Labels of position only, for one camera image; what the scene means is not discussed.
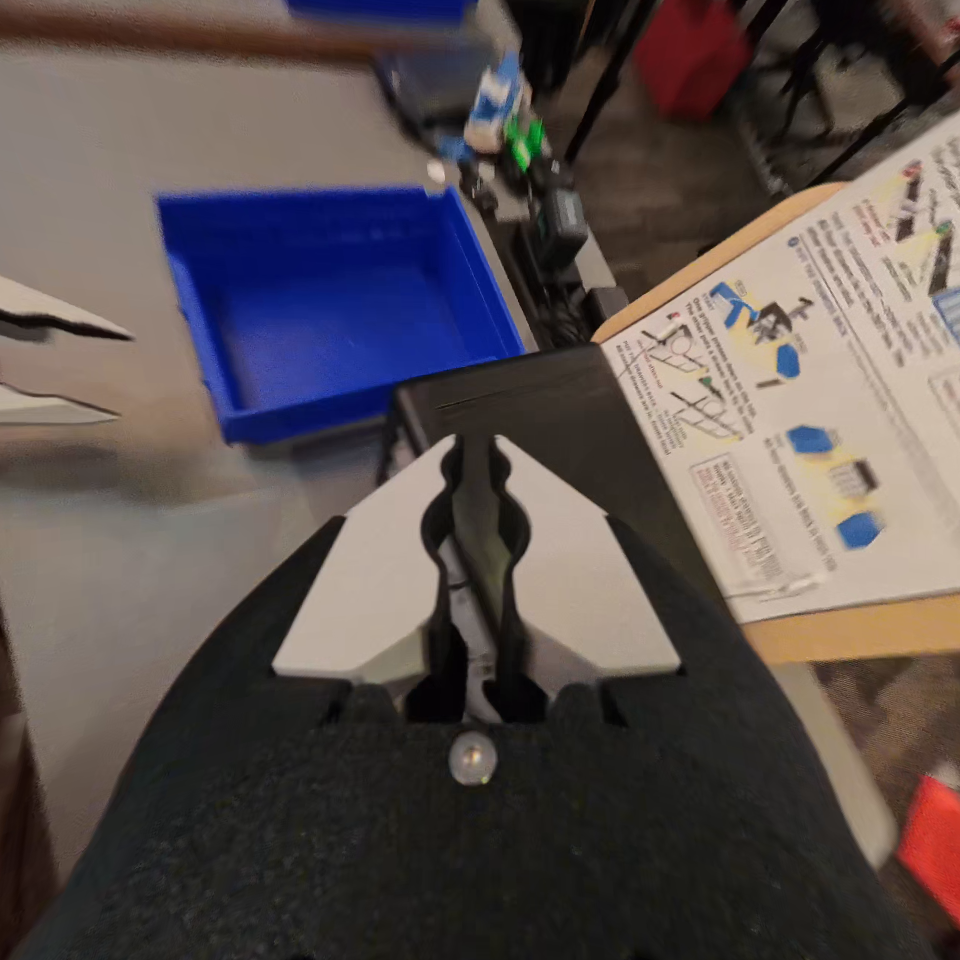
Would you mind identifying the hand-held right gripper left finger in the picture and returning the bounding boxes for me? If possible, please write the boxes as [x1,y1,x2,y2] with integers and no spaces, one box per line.
[271,433,460,723]

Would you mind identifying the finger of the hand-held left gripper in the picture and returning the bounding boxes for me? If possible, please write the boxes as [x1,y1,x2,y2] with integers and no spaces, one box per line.
[0,274,138,345]
[0,381,123,427]

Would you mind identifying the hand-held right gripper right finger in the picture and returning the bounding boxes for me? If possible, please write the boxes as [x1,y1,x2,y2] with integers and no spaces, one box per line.
[495,435,682,708]

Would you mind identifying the black drawer cabinet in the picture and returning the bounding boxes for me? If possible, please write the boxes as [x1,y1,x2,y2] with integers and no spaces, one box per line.
[378,345,729,601]

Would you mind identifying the blue plastic bin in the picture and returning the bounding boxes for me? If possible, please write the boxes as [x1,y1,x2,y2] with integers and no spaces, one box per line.
[153,183,526,445]

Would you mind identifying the white sheet clip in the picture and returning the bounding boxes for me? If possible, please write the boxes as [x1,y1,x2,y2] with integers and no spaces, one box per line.
[738,573,826,601]

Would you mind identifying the light wooden board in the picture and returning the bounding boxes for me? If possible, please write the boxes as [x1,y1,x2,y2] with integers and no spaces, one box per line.
[588,183,960,665]

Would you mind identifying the printed instruction sheet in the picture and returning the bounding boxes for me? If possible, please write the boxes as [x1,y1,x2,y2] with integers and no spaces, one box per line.
[600,112,960,624]

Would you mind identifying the red plastic object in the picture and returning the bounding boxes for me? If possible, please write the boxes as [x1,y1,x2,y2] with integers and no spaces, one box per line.
[633,0,755,121]
[896,776,960,901]

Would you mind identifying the small green item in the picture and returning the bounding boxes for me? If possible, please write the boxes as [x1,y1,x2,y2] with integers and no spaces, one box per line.
[502,116,549,170]

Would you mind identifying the blue and white item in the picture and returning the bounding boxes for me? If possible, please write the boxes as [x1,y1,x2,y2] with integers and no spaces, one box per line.
[465,52,534,155]

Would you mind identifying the black stand legs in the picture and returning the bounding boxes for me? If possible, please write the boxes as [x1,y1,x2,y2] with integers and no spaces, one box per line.
[562,0,960,189]

